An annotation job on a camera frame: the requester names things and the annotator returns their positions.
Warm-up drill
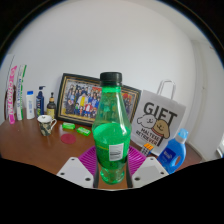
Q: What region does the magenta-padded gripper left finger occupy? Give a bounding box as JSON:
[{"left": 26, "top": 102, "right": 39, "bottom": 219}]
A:
[{"left": 56, "top": 145, "right": 101, "bottom": 189}]

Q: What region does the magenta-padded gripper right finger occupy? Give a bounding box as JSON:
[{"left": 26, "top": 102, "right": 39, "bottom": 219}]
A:
[{"left": 125, "top": 145, "right": 169, "bottom": 189}]

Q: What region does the green plastic drink bottle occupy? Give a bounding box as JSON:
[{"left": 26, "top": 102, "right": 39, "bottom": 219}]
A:
[{"left": 91, "top": 71, "right": 133, "bottom": 185}]

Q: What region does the colourful puzzle cube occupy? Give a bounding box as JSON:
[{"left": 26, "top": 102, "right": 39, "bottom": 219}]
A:
[{"left": 139, "top": 143, "right": 155, "bottom": 158}]

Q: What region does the blue detergent bottle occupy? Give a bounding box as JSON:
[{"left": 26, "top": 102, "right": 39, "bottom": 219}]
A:
[{"left": 157, "top": 128, "right": 189, "bottom": 175}]

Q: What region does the flat round red coaster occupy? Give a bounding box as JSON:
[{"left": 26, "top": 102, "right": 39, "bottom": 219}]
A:
[{"left": 60, "top": 133, "right": 77, "bottom": 145}]

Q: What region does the small green box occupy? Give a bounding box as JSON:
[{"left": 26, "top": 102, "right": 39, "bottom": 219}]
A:
[
  {"left": 61, "top": 122, "right": 76, "bottom": 131},
  {"left": 76, "top": 126, "right": 92, "bottom": 137}
]

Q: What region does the patterned ceramic mug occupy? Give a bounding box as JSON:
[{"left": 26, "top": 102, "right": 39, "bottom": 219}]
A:
[{"left": 37, "top": 114, "right": 58, "bottom": 137}]

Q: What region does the white paper gift bag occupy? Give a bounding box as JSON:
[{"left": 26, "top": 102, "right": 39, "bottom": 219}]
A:
[{"left": 130, "top": 79, "right": 187, "bottom": 158}]

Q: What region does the brown pump bottle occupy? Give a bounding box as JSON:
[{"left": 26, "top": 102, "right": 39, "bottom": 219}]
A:
[{"left": 46, "top": 92, "right": 58, "bottom": 120}]

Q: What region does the framed group photo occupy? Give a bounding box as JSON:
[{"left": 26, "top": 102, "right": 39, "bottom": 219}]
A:
[{"left": 55, "top": 72, "right": 142, "bottom": 129}]

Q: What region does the dark blue pump bottle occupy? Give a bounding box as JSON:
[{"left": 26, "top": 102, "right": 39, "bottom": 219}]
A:
[{"left": 35, "top": 85, "right": 47, "bottom": 117}]

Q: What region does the white lotion bottle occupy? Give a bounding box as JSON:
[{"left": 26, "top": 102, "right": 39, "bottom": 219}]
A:
[{"left": 25, "top": 90, "right": 36, "bottom": 120}]

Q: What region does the green and white long box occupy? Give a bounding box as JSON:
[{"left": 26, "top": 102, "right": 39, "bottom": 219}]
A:
[{"left": 15, "top": 64, "right": 28, "bottom": 122}]

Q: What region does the pink and white long box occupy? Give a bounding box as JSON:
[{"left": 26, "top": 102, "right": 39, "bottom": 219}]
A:
[{"left": 7, "top": 65, "right": 18, "bottom": 125}]

